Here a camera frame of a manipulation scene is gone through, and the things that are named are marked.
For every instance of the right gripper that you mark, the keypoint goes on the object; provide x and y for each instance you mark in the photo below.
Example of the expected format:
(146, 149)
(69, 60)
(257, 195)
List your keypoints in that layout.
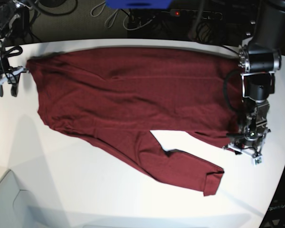
(12, 77)

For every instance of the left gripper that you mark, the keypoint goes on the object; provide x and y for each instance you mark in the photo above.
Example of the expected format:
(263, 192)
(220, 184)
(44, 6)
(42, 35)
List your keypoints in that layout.
(250, 143)

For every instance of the dark red t-shirt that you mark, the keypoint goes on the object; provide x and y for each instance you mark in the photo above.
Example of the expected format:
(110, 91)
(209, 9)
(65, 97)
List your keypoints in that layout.
(114, 98)

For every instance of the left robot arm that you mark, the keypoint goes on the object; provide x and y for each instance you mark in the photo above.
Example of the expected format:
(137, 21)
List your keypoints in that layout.
(259, 59)

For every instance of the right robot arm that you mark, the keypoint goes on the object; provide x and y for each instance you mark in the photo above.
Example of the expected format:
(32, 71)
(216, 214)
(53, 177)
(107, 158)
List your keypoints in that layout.
(10, 12)

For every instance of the blue box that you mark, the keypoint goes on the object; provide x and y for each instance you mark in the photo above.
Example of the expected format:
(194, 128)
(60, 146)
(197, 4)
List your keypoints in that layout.
(138, 4)

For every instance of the black power strip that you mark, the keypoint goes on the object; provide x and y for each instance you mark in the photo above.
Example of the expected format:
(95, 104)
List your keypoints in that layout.
(191, 14)

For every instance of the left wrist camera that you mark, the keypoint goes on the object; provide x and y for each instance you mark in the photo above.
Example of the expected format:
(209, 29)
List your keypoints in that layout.
(257, 160)

